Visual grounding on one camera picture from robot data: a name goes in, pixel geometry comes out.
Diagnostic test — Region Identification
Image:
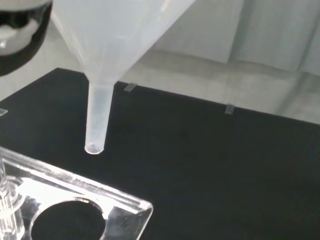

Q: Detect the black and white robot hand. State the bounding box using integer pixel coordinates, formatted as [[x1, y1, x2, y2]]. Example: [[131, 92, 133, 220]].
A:
[[0, 0, 53, 76]]

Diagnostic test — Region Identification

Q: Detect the clear acrylic funnel stand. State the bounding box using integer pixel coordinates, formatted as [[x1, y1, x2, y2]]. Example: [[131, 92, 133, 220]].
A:
[[0, 146, 154, 240]]

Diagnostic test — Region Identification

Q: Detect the black cloth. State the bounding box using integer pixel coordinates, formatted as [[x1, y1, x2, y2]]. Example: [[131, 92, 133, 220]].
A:
[[0, 67, 320, 240]]

